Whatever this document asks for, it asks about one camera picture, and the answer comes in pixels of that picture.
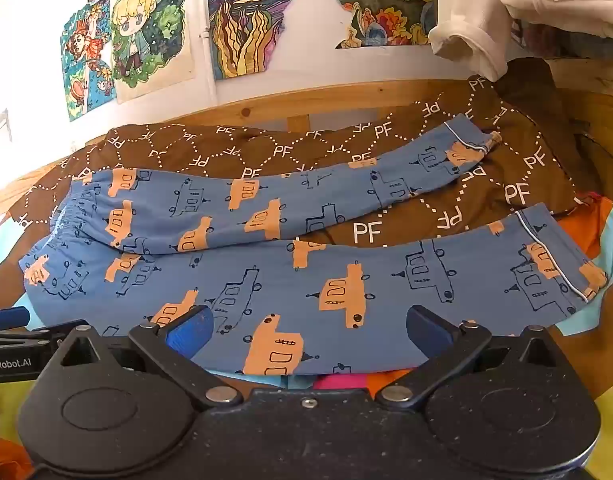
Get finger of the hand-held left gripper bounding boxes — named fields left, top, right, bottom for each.
left=0, top=306, right=87, bottom=356

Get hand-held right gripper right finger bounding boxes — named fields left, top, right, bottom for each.
left=377, top=305, right=570, bottom=409

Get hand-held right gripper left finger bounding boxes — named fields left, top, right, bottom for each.
left=50, top=305, right=244, bottom=409

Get blue pants with orange print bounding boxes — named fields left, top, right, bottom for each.
left=19, top=115, right=609, bottom=378

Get brown monogram blanket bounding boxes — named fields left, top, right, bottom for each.
left=9, top=60, right=593, bottom=251

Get white hanging garment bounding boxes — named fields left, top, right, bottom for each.
left=429, top=0, right=613, bottom=83

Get wooden bed frame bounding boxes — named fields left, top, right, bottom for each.
left=84, top=57, right=613, bottom=201

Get colourful figures wall drawing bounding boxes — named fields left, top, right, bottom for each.
left=60, top=0, right=117, bottom=122

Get cartoon child wall drawing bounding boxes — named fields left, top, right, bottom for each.
left=109, top=0, right=197, bottom=103

